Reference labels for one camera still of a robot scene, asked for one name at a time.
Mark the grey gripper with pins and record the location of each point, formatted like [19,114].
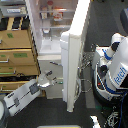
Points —
[43,82]

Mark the white fridge door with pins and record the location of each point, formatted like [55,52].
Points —
[72,44]

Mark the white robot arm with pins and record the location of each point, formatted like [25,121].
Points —
[17,100]

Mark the upper fridge drawer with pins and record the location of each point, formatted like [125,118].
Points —
[51,63]

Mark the fridge drawer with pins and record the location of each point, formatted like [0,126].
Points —
[51,63]
[55,91]

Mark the lower fridge drawer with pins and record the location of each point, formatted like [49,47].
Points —
[55,91]

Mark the wooden drawer cabinet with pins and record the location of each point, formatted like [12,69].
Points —
[18,55]

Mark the white refrigerator body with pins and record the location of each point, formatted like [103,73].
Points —
[49,19]

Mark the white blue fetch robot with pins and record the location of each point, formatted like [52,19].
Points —
[110,70]

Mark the grey box on shelf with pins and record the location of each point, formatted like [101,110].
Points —
[13,11]

